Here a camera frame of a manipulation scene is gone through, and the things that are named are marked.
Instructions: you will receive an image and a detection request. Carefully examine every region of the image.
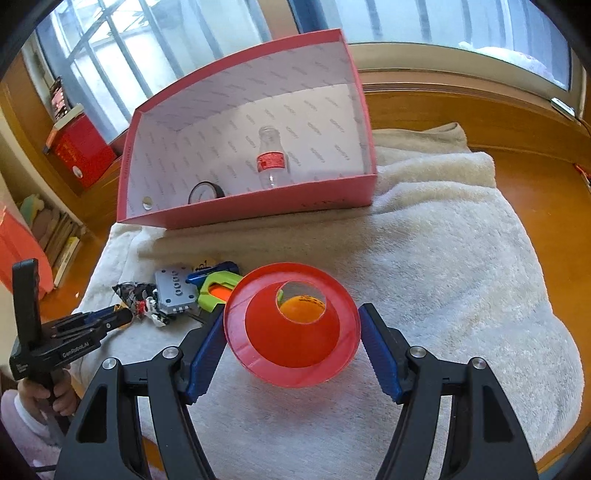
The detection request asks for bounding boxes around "person's left forearm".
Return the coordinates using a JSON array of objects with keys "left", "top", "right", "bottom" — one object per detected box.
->
[{"left": 0, "top": 388, "right": 63, "bottom": 469}]

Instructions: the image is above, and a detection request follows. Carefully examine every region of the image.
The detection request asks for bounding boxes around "dark small packet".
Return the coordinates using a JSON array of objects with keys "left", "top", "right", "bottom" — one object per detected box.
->
[{"left": 48, "top": 76, "right": 70, "bottom": 121}]

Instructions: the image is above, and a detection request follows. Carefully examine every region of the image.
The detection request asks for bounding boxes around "small dark robot toy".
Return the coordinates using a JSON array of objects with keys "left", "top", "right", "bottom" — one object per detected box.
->
[{"left": 112, "top": 281, "right": 155, "bottom": 319}]

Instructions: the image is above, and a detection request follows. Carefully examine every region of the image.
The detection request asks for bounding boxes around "red small block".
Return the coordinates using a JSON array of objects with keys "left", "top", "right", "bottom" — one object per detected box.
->
[{"left": 223, "top": 262, "right": 362, "bottom": 387}]

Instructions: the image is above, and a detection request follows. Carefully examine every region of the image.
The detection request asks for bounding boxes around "row of books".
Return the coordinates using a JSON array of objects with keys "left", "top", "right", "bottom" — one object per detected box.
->
[{"left": 18, "top": 194, "right": 86, "bottom": 289}]

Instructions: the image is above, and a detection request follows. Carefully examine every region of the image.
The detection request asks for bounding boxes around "black tape roll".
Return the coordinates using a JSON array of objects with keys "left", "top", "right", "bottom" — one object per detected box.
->
[{"left": 188, "top": 181, "right": 226, "bottom": 205}]

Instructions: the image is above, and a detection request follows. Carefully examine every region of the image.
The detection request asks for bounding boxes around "white towel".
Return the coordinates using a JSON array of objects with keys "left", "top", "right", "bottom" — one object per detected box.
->
[{"left": 69, "top": 122, "right": 585, "bottom": 480}]

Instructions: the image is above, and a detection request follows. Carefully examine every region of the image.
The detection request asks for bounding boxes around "person's left hand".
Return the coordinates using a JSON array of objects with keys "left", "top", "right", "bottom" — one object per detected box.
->
[{"left": 17, "top": 362, "right": 79, "bottom": 418}]

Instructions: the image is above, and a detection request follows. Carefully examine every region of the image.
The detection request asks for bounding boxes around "red box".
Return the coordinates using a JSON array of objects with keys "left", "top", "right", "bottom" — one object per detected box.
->
[{"left": 48, "top": 113, "right": 118, "bottom": 189}]

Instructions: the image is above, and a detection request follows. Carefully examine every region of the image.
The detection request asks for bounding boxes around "robot toy figure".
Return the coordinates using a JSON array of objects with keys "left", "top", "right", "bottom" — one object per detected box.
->
[{"left": 134, "top": 288, "right": 174, "bottom": 328}]

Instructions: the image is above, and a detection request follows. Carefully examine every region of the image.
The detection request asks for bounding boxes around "green and orange toy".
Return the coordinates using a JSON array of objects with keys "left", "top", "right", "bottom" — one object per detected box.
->
[{"left": 198, "top": 271, "right": 243, "bottom": 311}]

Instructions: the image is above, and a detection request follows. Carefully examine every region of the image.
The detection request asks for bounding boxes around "grey building plate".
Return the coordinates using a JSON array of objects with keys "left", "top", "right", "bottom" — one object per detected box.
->
[{"left": 154, "top": 265, "right": 197, "bottom": 315}]

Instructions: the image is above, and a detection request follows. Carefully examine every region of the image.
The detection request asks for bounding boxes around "white cloth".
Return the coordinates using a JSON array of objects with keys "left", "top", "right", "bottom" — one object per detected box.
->
[{"left": 457, "top": 41, "right": 568, "bottom": 89}]

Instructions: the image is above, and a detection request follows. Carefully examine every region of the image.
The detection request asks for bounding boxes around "metal window handle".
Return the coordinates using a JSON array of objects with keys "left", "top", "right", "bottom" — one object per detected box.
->
[{"left": 550, "top": 97, "right": 577, "bottom": 119}]

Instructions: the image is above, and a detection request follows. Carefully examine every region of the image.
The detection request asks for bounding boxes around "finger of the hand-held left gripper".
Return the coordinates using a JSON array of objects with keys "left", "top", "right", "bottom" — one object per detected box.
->
[
  {"left": 95, "top": 316, "right": 136, "bottom": 334},
  {"left": 69, "top": 305, "right": 134, "bottom": 324}
]

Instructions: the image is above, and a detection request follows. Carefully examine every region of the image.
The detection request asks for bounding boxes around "pink cardboard box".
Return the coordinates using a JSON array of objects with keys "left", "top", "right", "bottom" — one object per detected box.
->
[{"left": 116, "top": 28, "right": 379, "bottom": 230}]

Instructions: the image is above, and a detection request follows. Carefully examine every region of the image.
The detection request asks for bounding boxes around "orange ball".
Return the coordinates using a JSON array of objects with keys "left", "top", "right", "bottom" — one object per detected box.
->
[{"left": 280, "top": 298, "right": 327, "bottom": 324}]

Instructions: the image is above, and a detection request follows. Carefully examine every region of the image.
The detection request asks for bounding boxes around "orange bag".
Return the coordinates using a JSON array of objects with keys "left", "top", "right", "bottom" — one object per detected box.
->
[{"left": 0, "top": 203, "right": 54, "bottom": 301}]

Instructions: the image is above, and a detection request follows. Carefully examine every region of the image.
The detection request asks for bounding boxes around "window with bars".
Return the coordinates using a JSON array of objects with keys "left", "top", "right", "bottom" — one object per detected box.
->
[{"left": 34, "top": 0, "right": 573, "bottom": 144}]

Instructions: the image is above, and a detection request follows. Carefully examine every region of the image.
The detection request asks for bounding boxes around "blue plastic clip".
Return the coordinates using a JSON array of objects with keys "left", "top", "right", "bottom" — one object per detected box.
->
[{"left": 186, "top": 261, "right": 240, "bottom": 285}]

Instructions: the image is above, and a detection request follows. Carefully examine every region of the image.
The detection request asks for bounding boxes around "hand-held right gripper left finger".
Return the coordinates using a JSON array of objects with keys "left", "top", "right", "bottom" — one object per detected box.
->
[{"left": 54, "top": 314, "right": 232, "bottom": 480}]

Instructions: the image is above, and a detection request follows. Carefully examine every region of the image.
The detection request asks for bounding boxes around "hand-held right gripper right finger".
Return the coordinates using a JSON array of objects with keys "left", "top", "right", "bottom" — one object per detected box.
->
[{"left": 358, "top": 302, "right": 541, "bottom": 480}]

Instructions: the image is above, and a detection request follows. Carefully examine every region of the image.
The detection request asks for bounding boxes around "clear plastic bottle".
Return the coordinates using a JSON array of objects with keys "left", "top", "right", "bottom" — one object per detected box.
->
[{"left": 256, "top": 126, "right": 291, "bottom": 190}]

